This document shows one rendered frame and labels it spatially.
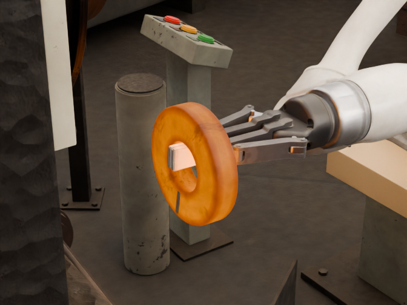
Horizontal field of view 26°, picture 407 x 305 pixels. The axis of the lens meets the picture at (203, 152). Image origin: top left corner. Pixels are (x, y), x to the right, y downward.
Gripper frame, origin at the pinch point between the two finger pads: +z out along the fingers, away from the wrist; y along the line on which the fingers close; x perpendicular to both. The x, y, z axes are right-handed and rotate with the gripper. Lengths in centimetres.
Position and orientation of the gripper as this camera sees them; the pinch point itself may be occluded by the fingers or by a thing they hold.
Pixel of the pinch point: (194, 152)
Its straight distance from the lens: 111.1
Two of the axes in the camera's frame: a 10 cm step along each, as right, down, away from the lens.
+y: -5.6, -4.1, 7.2
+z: -8.3, 2.2, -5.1
